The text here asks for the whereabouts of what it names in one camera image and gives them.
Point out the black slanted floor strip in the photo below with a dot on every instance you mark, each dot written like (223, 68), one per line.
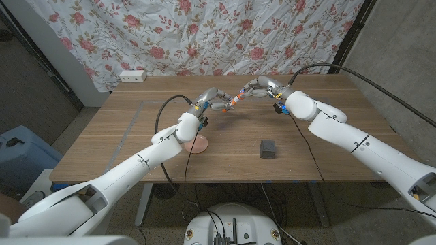
(41, 61)

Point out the blue plastic bin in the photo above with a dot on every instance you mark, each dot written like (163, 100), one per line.
(20, 153)

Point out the dark grey block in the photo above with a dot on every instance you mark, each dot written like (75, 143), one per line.
(267, 149)

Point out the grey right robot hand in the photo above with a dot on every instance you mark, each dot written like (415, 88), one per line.
(270, 85)

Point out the black backdrop stand pole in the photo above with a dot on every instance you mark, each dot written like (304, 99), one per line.
(351, 37)

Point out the floral backdrop cloth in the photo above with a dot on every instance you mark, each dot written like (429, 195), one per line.
(204, 34)

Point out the person's bare leg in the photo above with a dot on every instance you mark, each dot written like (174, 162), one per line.
(10, 207)

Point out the white leaning panel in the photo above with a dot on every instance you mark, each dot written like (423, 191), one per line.
(68, 68)

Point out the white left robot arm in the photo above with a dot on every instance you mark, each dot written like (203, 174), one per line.
(129, 170)

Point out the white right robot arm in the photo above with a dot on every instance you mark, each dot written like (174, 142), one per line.
(357, 143)

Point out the pink round dish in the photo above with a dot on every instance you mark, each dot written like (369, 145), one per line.
(201, 147)

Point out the white box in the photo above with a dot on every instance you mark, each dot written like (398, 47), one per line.
(39, 180)

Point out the white orange glue stick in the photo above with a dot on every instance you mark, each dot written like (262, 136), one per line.
(234, 101)

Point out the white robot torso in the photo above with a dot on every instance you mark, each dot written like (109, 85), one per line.
(235, 221)

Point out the white power strip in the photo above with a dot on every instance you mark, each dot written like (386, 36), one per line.
(133, 76)

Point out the orange glue stick cap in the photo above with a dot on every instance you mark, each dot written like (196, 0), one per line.
(240, 95)

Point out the black torso antenna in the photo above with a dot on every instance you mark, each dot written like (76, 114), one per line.
(234, 229)

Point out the metal table leg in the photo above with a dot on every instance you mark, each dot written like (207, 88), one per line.
(143, 204)
(318, 204)

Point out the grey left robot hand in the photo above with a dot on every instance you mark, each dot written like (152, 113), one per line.
(207, 97)

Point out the black round disc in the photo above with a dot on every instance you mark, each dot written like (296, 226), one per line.
(165, 191)

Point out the white grey sneaker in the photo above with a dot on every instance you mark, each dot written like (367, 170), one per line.
(34, 199)

